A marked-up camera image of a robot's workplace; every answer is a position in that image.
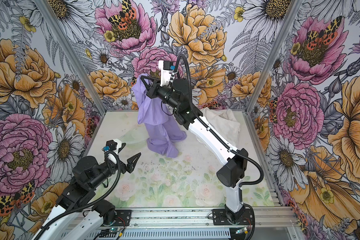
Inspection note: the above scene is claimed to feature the aluminium corner post right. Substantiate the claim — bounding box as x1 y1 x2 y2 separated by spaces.
245 0 303 114

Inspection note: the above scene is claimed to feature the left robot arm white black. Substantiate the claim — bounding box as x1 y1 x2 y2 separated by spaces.
34 74 172 240

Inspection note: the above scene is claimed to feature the white vented cable duct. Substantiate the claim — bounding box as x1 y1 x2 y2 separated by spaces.
96 228 231 240

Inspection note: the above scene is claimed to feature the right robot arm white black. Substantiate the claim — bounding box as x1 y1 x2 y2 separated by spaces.
142 76 248 225

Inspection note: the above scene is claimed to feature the aluminium corner post left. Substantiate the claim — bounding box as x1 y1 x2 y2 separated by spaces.
35 1 107 116

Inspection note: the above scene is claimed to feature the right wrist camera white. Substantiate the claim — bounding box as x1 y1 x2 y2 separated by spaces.
158 60 175 87

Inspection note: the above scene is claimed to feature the purple cloth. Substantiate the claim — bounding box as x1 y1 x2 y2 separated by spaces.
132 74 187 158

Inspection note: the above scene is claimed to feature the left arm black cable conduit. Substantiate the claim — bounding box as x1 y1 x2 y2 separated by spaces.
32 150 122 240

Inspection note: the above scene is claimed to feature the green circuit board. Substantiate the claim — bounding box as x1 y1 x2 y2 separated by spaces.
105 227 125 238

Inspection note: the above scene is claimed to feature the white cloth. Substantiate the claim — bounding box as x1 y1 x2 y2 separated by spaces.
201 108 240 147

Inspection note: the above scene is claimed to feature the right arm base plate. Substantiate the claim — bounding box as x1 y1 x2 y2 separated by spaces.
212 207 255 226

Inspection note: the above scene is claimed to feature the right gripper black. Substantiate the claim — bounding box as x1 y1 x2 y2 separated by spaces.
140 75 181 110

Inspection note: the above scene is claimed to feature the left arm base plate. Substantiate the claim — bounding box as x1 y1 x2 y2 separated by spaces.
107 210 132 227

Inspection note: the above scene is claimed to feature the aluminium front rail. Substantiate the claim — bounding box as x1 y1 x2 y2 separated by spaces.
44 206 298 232

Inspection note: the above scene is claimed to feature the aluminium corner post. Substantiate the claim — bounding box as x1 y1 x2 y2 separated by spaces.
35 1 107 116
245 0 303 114

